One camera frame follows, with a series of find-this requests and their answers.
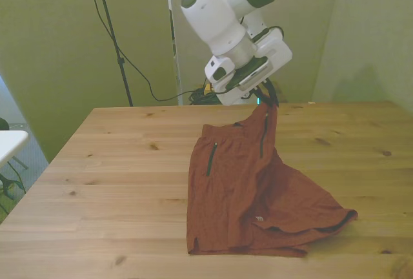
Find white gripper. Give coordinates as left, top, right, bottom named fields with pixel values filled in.
left=211, top=28, right=294, bottom=109

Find rust red shorts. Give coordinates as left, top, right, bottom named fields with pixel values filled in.
left=186, top=101, right=359, bottom=258

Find white divider panel edge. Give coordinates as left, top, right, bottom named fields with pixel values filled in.
left=165, top=0, right=181, bottom=106

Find black tripod stand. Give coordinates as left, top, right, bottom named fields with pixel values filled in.
left=92, top=0, right=134, bottom=107

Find white folding table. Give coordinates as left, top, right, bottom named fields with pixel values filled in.
left=0, top=130, right=30, bottom=215

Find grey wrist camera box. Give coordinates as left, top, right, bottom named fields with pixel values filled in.
left=225, top=56, right=270, bottom=88

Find dark coiled cable bundle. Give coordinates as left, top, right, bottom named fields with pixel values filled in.
left=188, top=87, right=223, bottom=106

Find black hanging cable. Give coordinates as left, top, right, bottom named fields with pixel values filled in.
left=82, top=0, right=207, bottom=102

